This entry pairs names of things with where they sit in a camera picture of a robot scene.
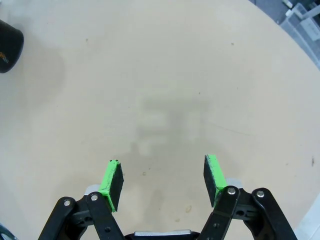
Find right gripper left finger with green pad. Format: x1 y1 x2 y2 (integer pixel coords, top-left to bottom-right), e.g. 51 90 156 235
38 158 126 240

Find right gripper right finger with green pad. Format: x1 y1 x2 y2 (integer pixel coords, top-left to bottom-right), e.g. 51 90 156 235
199 154 299 240

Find dark cylindrical pen holder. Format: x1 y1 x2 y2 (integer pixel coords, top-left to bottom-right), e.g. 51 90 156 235
0 19 25 74

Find clear plastic storage bins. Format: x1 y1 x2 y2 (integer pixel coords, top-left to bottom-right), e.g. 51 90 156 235
279 18 320 74

